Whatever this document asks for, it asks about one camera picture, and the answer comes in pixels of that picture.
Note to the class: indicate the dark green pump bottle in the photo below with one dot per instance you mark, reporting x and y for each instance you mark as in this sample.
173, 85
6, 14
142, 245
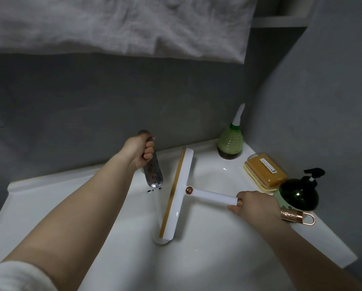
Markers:
299, 195

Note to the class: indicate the chrome faucet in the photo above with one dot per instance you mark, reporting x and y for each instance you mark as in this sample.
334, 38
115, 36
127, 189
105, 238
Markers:
154, 174

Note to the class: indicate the person's left fingers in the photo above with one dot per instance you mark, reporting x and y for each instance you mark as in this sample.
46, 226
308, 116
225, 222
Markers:
149, 147

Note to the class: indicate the white fluffy sleeve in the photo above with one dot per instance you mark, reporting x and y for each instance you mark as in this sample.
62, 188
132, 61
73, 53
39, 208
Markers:
15, 277

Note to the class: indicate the white sink basin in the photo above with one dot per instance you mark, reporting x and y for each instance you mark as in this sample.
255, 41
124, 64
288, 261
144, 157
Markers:
205, 251

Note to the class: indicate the white squeegee with gold strip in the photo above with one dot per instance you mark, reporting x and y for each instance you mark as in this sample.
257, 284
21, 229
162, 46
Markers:
177, 193

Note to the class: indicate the green ribbed bottle white nozzle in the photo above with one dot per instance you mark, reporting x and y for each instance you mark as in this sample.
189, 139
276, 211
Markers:
231, 142

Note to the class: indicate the yellow soap box clear lid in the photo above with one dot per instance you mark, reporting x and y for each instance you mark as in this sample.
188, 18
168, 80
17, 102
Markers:
266, 171

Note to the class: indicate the person's left hand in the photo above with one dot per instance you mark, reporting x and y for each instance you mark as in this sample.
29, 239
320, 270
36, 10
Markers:
134, 151

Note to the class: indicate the person's right forearm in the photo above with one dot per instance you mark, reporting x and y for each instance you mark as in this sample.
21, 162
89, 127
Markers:
308, 263

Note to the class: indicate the person's right hand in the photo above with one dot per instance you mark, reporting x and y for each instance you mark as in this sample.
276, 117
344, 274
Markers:
260, 207

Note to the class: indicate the person's right thumb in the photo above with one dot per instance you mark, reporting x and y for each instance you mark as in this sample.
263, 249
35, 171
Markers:
235, 209

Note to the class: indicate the white hanging cloth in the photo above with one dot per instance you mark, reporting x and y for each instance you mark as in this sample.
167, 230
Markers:
117, 24

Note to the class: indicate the person's left forearm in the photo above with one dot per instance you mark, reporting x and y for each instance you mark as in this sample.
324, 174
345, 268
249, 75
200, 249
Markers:
78, 215

